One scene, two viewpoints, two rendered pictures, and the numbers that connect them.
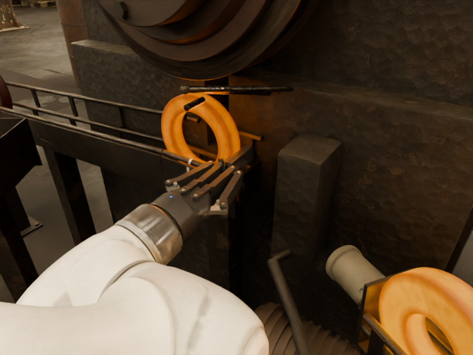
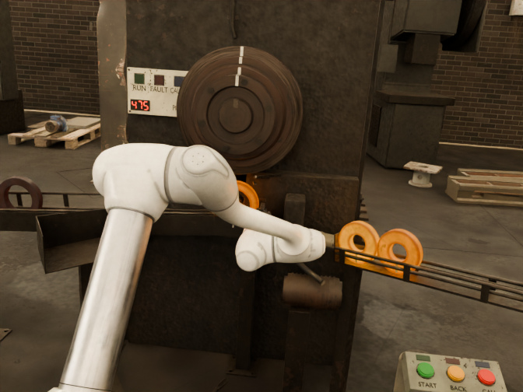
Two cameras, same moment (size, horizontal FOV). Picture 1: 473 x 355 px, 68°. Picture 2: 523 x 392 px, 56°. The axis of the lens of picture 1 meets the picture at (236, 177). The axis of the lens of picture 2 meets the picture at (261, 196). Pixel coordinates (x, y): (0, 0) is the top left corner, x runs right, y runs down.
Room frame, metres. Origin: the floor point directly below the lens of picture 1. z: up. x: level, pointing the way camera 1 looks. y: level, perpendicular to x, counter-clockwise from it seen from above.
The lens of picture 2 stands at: (-1.00, 0.90, 1.37)
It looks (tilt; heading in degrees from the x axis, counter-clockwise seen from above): 18 degrees down; 330
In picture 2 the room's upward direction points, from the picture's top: 4 degrees clockwise
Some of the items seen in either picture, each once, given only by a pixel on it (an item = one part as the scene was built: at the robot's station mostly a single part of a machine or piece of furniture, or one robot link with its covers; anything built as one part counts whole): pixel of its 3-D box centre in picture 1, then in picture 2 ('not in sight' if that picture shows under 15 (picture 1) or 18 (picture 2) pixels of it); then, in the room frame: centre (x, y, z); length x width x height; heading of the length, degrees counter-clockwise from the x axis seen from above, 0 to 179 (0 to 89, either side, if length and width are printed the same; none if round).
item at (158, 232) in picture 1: (149, 237); not in sight; (0.38, 0.12, 0.72); 0.09 x 0.06 x 0.09; 56
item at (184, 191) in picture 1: (203, 183); not in sight; (0.50, 0.06, 0.73); 0.11 x 0.01 x 0.04; 147
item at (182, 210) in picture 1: (183, 208); not in sight; (0.44, 0.08, 0.73); 0.09 x 0.08 x 0.07; 146
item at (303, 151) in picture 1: (305, 202); (293, 224); (0.52, -0.13, 0.68); 0.11 x 0.08 x 0.24; 146
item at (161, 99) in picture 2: not in sight; (159, 92); (0.92, 0.30, 1.15); 0.26 x 0.02 x 0.18; 56
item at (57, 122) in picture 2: not in sight; (61, 123); (5.40, 0.15, 0.25); 0.40 x 0.24 x 0.22; 146
